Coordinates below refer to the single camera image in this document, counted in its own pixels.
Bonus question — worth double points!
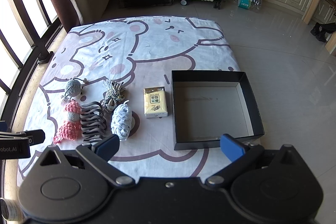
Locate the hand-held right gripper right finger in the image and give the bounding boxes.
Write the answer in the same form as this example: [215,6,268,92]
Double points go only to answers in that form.
[205,133,302,186]

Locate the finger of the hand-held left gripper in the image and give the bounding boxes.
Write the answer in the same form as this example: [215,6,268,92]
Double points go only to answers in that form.
[23,129,46,146]

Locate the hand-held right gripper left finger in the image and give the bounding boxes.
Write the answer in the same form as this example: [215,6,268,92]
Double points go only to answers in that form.
[39,133,137,186]

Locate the black wavy hair clip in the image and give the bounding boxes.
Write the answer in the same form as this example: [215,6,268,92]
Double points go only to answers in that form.
[79,101,108,144]

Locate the pale blue crochet toy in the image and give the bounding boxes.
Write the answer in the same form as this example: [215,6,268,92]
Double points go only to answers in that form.
[110,100,133,141]

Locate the pink crochet toy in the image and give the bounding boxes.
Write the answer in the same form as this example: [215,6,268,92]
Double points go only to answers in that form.
[53,98,82,145]

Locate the black cardboard box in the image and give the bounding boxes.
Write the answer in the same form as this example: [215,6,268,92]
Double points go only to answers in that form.
[171,70,265,151]

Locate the knotted rope toy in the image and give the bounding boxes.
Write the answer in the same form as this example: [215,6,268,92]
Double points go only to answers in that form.
[100,79,126,113]

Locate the grey-blue crochet mouse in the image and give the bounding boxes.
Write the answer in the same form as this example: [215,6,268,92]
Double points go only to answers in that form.
[63,77,88,98]

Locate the yellow tissue pack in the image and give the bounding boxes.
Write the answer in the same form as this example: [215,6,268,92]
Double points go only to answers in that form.
[143,86,169,119]

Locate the tape roll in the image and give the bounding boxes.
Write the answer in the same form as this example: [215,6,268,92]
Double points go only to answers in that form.
[0,198,22,222]

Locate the black window railing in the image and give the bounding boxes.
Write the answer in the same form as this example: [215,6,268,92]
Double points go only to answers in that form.
[0,0,63,132]

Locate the printed bear blanket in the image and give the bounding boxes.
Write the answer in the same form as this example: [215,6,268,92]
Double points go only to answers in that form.
[17,16,240,185]

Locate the black shoes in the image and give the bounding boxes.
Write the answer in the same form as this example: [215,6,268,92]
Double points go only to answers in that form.
[310,22,332,43]

